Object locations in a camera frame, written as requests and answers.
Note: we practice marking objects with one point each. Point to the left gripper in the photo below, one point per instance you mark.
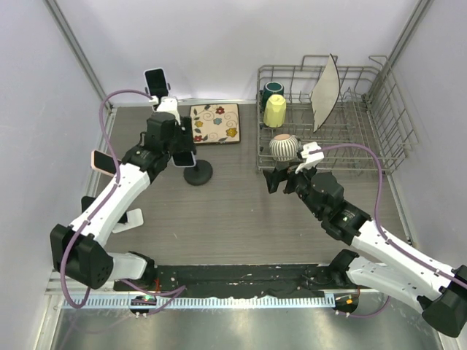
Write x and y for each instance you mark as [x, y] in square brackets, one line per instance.
[186, 143]

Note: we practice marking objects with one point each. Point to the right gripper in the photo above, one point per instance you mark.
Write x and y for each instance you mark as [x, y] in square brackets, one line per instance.
[273, 179]

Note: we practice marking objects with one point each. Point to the floral square plate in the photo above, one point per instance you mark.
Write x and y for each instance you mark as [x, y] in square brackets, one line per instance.
[215, 123]

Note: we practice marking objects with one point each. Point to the black phone stand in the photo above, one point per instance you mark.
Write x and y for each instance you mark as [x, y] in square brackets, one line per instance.
[159, 89]
[200, 174]

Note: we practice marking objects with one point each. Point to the white phone stand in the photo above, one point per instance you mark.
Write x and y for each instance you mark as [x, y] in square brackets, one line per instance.
[131, 219]
[155, 75]

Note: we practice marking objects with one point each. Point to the metal dish rack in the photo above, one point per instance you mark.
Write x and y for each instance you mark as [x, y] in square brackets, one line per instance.
[370, 109]

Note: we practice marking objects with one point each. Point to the lavender case phone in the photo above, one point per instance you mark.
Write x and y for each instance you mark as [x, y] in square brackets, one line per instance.
[184, 160]

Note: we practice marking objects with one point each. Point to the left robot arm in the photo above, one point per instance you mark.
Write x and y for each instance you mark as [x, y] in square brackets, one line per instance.
[78, 248]

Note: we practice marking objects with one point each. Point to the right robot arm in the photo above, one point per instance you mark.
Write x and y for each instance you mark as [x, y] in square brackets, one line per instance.
[377, 259]

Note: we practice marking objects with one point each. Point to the pink case phone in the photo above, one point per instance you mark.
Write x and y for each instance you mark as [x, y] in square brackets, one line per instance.
[102, 162]

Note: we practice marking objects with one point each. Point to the black phone on white stand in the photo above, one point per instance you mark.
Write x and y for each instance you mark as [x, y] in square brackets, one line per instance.
[86, 201]

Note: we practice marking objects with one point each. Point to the striped round mug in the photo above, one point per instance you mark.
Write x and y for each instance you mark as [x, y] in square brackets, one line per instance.
[284, 147]

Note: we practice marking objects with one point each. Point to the yellow faceted cup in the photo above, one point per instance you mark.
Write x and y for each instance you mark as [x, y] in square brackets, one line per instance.
[274, 113]

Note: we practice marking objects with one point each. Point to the dark green mug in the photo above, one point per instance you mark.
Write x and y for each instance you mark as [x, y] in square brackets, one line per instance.
[269, 89]

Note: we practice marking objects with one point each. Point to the white curved plate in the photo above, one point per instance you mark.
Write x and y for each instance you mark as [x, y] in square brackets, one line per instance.
[325, 93]

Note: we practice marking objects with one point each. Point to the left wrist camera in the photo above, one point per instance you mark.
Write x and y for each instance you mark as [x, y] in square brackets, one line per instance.
[165, 104]

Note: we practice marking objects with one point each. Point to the black mounting base plate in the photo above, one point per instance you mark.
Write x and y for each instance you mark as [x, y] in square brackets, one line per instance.
[249, 281]

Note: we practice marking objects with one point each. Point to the white cable duct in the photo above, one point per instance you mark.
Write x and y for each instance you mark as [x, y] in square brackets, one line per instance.
[138, 302]

